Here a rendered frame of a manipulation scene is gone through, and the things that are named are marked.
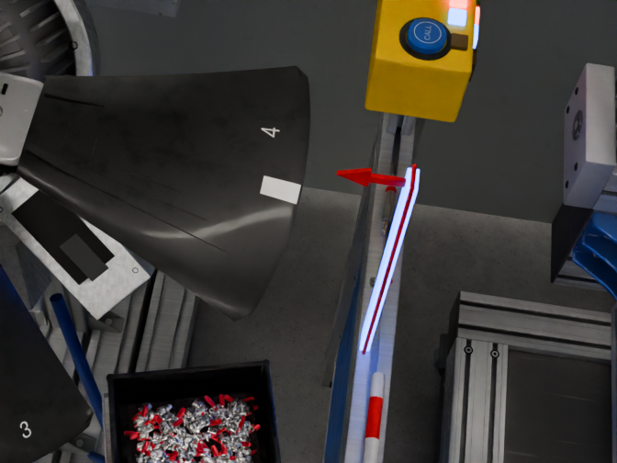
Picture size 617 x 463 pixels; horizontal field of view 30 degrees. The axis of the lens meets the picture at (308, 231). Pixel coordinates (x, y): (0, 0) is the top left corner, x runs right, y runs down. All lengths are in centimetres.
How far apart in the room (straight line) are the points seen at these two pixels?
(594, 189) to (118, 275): 53
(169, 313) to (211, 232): 117
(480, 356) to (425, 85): 85
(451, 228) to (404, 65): 119
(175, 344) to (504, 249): 70
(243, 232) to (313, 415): 120
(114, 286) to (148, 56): 97
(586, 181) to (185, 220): 51
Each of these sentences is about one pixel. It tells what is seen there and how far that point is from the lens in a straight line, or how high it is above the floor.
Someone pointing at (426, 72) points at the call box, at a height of 106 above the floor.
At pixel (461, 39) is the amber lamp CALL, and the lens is 120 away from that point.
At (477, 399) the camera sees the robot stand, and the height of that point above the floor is 23.
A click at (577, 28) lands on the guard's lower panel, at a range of 187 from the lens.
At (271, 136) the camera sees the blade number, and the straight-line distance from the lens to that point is 98.
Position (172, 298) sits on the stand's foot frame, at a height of 8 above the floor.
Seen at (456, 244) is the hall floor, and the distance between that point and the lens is 233.
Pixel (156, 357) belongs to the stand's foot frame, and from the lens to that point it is 208.
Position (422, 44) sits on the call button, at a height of 108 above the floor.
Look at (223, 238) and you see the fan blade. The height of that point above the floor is 116.
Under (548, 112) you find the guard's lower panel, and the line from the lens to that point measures 204.
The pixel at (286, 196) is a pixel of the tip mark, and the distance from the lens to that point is 96.
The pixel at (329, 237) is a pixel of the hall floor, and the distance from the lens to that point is 229.
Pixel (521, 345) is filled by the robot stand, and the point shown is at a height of 23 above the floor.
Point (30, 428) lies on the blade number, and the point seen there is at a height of 95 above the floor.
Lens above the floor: 198
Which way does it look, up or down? 59 degrees down
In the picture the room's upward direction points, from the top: 9 degrees clockwise
